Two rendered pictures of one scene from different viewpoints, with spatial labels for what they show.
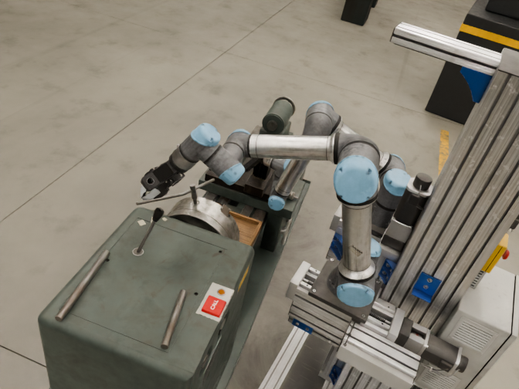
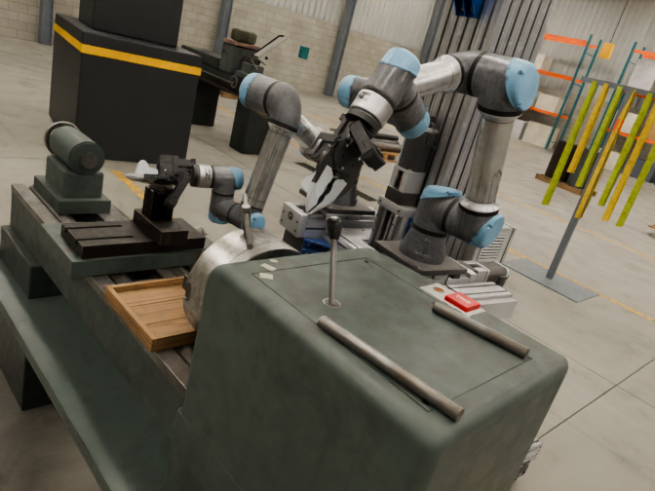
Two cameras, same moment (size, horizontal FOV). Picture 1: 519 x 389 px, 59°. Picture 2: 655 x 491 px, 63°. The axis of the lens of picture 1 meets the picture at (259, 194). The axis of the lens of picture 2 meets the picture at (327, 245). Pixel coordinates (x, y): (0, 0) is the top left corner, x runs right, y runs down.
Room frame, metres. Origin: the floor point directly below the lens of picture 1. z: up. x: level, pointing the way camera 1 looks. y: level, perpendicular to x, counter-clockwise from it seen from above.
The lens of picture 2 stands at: (0.62, 1.16, 1.70)
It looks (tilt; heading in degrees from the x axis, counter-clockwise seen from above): 20 degrees down; 301
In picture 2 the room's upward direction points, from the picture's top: 15 degrees clockwise
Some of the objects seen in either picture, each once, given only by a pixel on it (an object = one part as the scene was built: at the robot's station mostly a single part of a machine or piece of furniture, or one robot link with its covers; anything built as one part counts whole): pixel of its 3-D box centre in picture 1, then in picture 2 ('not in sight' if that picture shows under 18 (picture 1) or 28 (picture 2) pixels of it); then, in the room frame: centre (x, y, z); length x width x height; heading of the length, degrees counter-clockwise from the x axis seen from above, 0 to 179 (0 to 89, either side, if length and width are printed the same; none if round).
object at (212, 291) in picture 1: (214, 306); (447, 309); (0.93, 0.06, 1.23); 0.13 x 0.08 x 0.06; 170
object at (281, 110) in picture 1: (276, 126); (74, 167); (2.58, -0.01, 1.01); 0.30 x 0.20 x 0.29; 170
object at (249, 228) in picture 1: (218, 231); (184, 307); (1.65, 0.16, 0.89); 0.36 x 0.30 x 0.04; 80
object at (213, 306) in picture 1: (214, 306); (461, 303); (0.91, 0.06, 1.26); 0.06 x 0.06 x 0.02; 80
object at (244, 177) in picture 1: (248, 180); (136, 236); (2.03, 0.08, 0.95); 0.43 x 0.18 x 0.04; 80
